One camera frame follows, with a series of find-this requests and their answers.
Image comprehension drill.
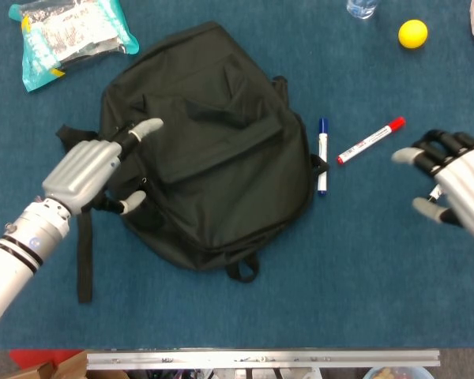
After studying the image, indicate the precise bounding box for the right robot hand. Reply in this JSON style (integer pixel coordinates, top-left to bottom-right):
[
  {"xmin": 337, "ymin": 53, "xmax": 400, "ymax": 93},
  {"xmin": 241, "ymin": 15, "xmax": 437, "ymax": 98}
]
[{"xmin": 390, "ymin": 129, "xmax": 474, "ymax": 242}]

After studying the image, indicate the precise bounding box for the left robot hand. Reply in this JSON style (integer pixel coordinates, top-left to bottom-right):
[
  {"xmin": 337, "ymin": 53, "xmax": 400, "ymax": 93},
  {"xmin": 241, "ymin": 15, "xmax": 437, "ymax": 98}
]
[{"xmin": 41, "ymin": 117, "xmax": 165, "ymax": 216}]

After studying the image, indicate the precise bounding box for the black backpack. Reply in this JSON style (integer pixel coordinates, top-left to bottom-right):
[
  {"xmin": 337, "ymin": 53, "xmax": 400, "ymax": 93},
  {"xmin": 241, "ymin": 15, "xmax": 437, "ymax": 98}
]
[{"xmin": 55, "ymin": 21, "xmax": 331, "ymax": 304}]

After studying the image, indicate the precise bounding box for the red capped whiteboard marker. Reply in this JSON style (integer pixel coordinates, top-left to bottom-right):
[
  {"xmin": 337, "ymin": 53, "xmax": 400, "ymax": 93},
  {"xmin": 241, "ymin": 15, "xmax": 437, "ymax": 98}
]
[{"xmin": 336, "ymin": 116, "xmax": 407, "ymax": 166}]

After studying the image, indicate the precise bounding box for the teal snack packet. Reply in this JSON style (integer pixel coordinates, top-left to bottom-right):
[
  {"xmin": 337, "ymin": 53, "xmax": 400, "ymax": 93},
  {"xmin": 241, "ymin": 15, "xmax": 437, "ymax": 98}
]
[{"xmin": 7, "ymin": 0, "xmax": 141, "ymax": 93}]

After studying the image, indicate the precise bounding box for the blue capped whiteboard marker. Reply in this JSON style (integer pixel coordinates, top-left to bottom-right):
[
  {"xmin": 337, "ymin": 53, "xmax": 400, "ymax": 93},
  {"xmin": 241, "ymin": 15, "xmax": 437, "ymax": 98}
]
[{"xmin": 318, "ymin": 117, "xmax": 331, "ymax": 197}]

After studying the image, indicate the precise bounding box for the yellow ball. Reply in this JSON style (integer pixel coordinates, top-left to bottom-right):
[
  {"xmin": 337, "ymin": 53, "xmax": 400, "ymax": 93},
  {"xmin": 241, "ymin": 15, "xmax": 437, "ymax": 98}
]
[{"xmin": 397, "ymin": 19, "xmax": 429, "ymax": 50}]

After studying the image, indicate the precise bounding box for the red object under table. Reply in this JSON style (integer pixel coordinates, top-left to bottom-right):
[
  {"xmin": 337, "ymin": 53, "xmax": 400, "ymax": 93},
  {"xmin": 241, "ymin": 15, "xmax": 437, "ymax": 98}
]
[{"xmin": 9, "ymin": 349, "xmax": 84, "ymax": 368}]

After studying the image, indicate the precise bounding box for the cardboard box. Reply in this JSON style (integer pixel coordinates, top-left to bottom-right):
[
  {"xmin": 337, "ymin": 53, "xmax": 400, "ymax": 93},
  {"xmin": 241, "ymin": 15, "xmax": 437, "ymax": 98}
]
[{"xmin": 3, "ymin": 350, "xmax": 88, "ymax": 379}]

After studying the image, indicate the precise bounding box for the clear plastic tub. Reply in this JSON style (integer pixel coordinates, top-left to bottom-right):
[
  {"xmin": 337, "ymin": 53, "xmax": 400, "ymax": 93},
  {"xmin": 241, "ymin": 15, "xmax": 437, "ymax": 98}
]
[{"xmin": 362, "ymin": 366, "xmax": 435, "ymax": 379}]

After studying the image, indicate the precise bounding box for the clear water bottle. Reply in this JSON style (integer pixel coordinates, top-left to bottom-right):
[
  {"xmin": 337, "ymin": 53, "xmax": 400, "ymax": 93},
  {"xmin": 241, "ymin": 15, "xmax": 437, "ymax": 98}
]
[{"xmin": 346, "ymin": 0, "xmax": 380, "ymax": 21}]

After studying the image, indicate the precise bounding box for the aluminium frame rail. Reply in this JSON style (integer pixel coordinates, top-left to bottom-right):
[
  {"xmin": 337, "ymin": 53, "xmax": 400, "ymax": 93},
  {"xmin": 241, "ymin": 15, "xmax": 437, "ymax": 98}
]
[{"xmin": 85, "ymin": 349, "xmax": 442, "ymax": 370}]

